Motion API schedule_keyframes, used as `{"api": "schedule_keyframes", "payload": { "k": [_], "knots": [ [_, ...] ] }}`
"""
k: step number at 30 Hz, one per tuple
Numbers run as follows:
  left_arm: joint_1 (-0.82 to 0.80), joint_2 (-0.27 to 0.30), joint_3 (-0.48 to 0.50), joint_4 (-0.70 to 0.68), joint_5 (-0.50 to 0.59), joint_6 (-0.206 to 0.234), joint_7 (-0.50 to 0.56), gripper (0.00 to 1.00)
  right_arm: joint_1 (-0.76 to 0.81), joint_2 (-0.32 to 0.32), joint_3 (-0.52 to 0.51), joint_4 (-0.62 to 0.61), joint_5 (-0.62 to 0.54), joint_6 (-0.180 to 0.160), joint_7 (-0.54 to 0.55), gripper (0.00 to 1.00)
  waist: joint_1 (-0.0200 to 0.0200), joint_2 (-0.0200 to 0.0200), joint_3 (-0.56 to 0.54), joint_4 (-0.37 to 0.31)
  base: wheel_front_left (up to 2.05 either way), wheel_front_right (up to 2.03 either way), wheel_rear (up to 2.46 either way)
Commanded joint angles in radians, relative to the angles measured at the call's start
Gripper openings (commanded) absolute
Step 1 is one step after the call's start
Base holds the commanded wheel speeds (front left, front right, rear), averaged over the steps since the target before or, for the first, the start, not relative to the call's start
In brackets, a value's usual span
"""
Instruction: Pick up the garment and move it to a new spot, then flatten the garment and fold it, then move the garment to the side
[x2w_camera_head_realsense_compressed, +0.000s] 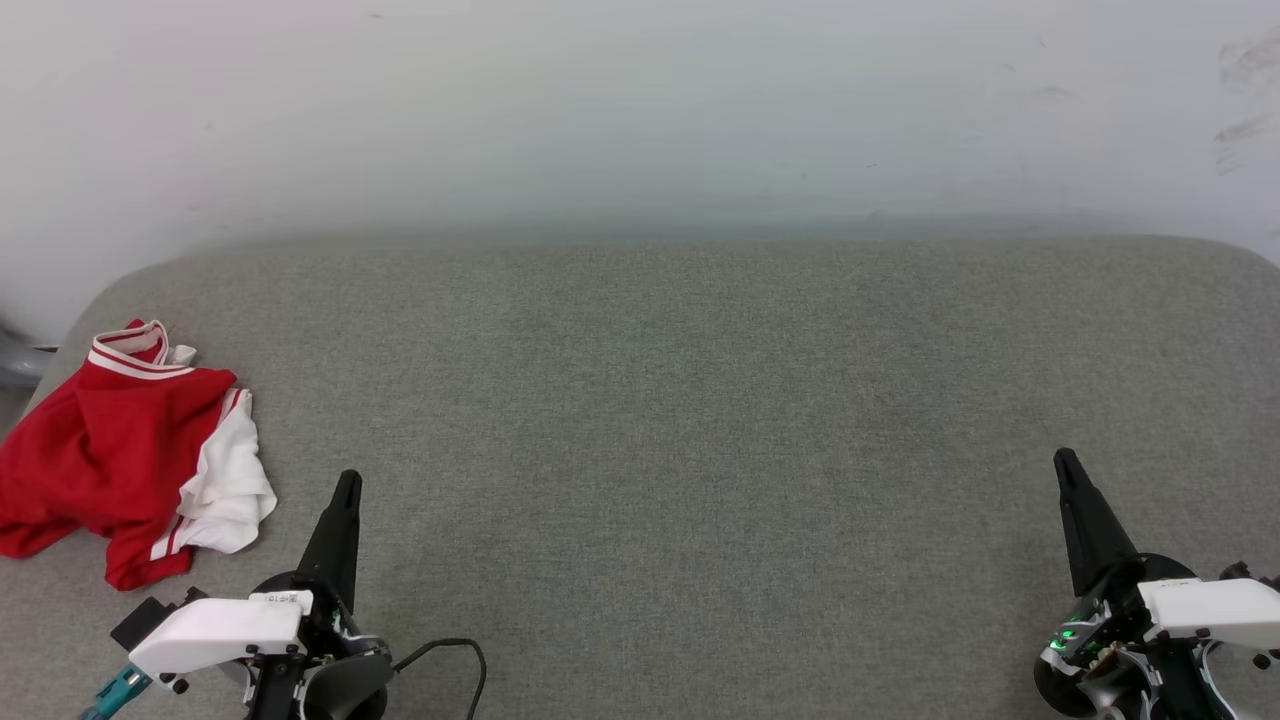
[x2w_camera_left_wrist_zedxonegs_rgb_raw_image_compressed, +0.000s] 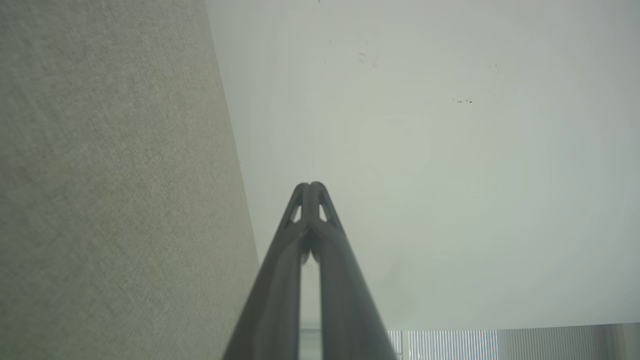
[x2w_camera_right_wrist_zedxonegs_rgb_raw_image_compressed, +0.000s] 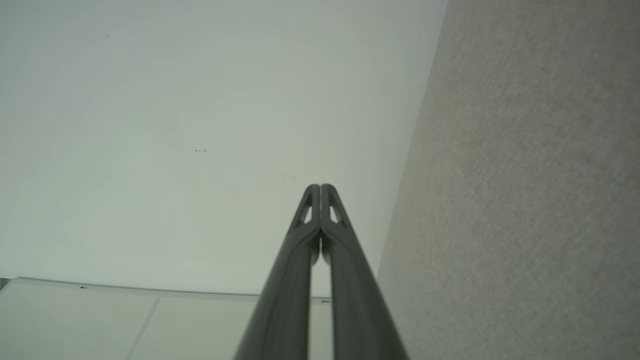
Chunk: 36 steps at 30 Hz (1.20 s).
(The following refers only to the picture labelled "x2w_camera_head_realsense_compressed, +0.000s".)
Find thin black cable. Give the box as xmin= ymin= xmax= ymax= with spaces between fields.
xmin=393 ymin=638 xmax=489 ymax=720

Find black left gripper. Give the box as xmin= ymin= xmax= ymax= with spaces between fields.
xmin=240 ymin=469 xmax=394 ymax=720

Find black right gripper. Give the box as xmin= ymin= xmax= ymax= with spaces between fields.
xmin=1034 ymin=447 xmax=1216 ymax=720

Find teal connector plug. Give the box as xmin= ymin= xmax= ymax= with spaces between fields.
xmin=80 ymin=665 xmax=153 ymax=720

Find grey metal pipe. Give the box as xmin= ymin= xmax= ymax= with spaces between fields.
xmin=0 ymin=320 xmax=58 ymax=391

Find red and white t-shirt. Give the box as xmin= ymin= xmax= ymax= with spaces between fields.
xmin=0 ymin=319 xmax=279 ymax=592

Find grey fabric sofa cushion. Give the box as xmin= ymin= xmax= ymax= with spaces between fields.
xmin=0 ymin=235 xmax=1280 ymax=720

